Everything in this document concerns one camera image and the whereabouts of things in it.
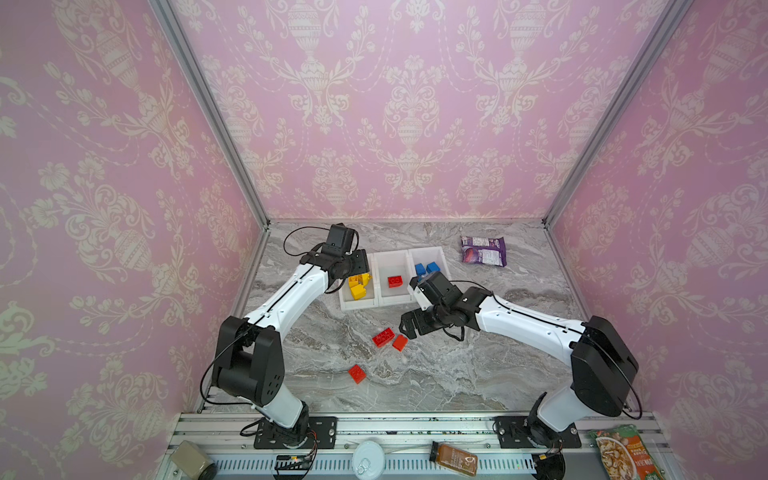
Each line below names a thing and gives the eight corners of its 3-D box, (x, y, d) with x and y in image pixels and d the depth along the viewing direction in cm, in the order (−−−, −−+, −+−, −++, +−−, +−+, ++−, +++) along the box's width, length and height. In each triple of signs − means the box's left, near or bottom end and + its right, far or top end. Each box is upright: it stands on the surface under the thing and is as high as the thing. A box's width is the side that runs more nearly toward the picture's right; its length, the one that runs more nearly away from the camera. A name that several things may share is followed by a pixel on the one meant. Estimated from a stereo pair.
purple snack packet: (463, 266, 110) (465, 261, 107) (458, 241, 117) (460, 236, 115) (508, 266, 110) (510, 261, 107) (500, 241, 117) (502, 236, 115)
